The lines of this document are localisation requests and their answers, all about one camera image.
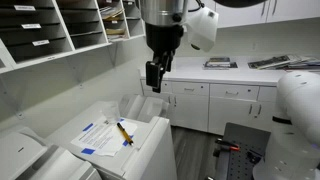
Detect yellow pen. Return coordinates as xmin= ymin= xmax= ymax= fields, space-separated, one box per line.
xmin=116 ymin=122 xmax=135 ymax=146

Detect blue tape strip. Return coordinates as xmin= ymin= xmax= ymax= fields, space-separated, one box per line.
xmin=82 ymin=122 xmax=95 ymax=132
xmin=121 ymin=134 xmax=135 ymax=147
xmin=80 ymin=147 xmax=96 ymax=156

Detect printed white paper sheet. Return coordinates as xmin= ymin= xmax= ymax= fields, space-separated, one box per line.
xmin=70 ymin=118 xmax=139 ymax=158

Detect spread of magazines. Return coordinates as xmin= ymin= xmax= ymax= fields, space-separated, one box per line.
xmin=247 ymin=54 xmax=320 ymax=71

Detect black clamp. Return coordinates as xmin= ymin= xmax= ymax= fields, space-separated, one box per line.
xmin=246 ymin=149 xmax=263 ymax=165

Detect large white office printer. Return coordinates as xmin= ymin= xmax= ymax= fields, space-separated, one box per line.
xmin=45 ymin=93 xmax=178 ymax=180

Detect stack of dark books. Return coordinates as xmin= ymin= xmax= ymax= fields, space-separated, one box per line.
xmin=202 ymin=56 xmax=239 ymax=71

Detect white shelf label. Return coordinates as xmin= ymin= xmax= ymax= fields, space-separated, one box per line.
xmin=21 ymin=23 xmax=42 ymax=30
xmin=13 ymin=4 xmax=37 ymax=12
xmin=31 ymin=39 xmax=51 ymax=47

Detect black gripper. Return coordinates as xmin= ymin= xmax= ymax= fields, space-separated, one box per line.
xmin=145 ymin=23 xmax=185 ymax=94

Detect white printer with grey tray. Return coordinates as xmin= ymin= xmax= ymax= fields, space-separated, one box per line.
xmin=0 ymin=128 xmax=103 ymax=180

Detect red and black tool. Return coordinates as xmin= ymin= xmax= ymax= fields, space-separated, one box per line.
xmin=214 ymin=137 xmax=241 ymax=152

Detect white counter base cabinet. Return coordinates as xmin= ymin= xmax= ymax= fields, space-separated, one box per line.
xmin=137 ymin=54 xmax=320 ymax=136

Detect yellow envelopes in sorter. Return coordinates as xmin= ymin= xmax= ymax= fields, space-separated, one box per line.
xmin=105 ymin=27 xmax=126 ymax=37

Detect clear plastic cup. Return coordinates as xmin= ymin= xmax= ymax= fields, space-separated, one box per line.
xmin=101 ymin=101 xmax=121 ymax=125

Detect stack of papers in sorter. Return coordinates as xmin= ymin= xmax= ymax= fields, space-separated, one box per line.
xmin=99 ymin=5 xmax=125 ymax=21

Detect black perforated metal table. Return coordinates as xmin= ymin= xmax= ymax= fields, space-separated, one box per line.
xmin=207 ymin=122 xmax=272 ymax=180

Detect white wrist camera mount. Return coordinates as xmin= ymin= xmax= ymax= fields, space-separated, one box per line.
xmin=185 ymin=6 xmax=220 ymax=53

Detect white mail sorter shelf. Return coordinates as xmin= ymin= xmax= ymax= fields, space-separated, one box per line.
xmin=0 ymin=0 xmax=147 ymax=75

